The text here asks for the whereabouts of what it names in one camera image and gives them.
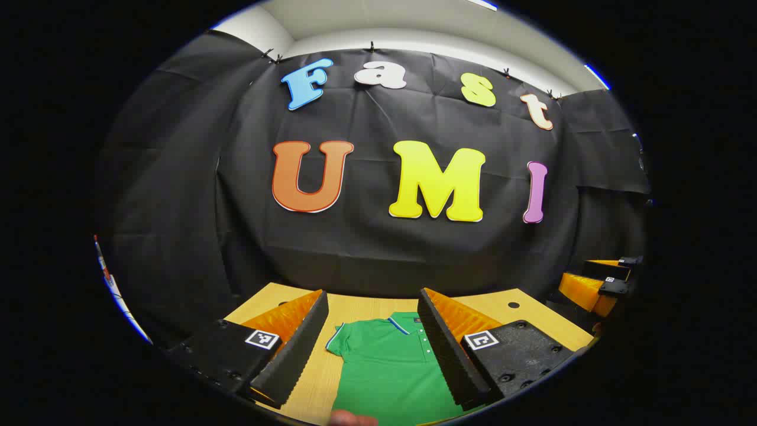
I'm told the black backdrop cloth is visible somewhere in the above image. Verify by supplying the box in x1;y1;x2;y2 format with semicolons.
98;30;651;350

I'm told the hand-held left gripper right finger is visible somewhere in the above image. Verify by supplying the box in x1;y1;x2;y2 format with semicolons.
417;288;575;412

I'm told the white side table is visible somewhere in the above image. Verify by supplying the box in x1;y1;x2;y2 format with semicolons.
93;235;152;344

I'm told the green T-shirt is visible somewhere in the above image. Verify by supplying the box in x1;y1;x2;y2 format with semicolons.
325;311;483;426

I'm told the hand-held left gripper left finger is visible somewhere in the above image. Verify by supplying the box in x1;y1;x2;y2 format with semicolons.
167;289;329;410

